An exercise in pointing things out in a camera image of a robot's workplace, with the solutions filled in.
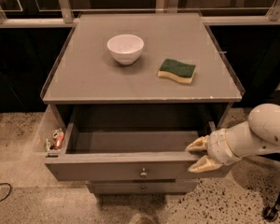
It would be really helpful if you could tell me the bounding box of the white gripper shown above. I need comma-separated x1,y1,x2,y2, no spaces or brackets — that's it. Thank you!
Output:
185,129,240,173

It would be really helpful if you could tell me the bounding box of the grey top drawer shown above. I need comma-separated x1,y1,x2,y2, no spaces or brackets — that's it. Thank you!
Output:
44,120,234,182

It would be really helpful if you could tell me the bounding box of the grey drawer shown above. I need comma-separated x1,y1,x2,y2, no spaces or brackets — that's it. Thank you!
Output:
87,179,197,195
44,120,234,182

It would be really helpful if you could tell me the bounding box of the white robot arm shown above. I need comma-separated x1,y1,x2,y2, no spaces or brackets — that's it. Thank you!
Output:
186,103,280,173

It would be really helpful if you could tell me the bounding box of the grey bottom drawer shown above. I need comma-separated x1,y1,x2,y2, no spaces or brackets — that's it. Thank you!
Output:
87,179,197,195

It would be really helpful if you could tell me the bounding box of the grey drawer cabinet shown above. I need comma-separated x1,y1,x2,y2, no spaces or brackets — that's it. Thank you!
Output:
40,12,245,196

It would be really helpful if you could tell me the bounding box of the green and yellow sponge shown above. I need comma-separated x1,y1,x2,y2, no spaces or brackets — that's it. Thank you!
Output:
158,59,196,85

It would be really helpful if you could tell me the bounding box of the black office chair base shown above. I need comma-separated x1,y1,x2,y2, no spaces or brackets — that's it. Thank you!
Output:
261,166,280,223

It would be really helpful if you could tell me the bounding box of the white ceramic bowl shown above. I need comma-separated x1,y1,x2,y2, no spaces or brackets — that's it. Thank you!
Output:
107,35,144,65

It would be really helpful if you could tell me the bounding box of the orange bottle in bin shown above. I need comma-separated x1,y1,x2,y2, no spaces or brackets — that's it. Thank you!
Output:
53,129,64,149

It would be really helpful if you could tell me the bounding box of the clear plastic side bin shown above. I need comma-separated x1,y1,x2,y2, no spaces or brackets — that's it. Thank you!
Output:
33,105,66,158

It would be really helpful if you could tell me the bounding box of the metal window frame rail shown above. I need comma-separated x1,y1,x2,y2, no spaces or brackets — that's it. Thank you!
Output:
0,0,280,27

